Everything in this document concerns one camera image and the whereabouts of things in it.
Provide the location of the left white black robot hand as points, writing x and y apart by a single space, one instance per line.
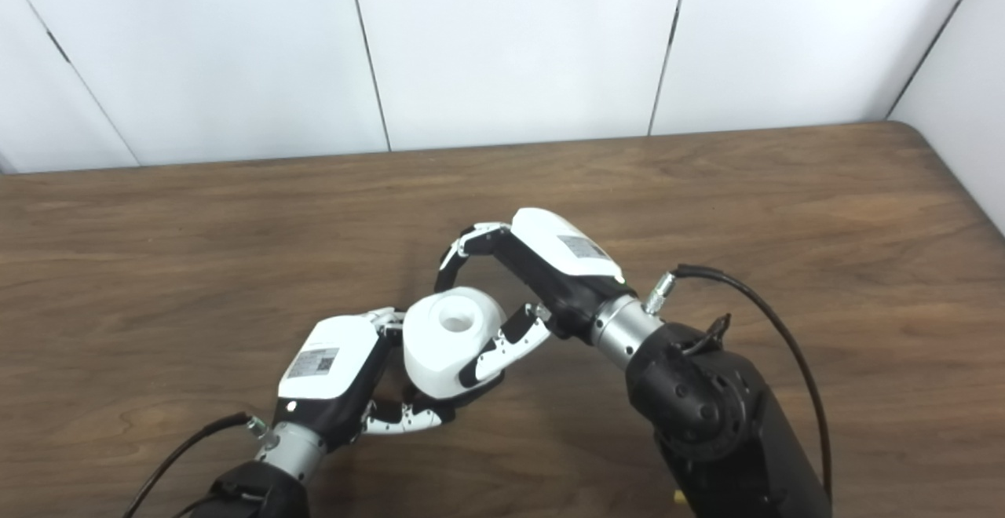
322 369

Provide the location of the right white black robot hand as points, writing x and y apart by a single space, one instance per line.
565 267

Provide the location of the round white plastic piece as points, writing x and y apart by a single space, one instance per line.
440 353

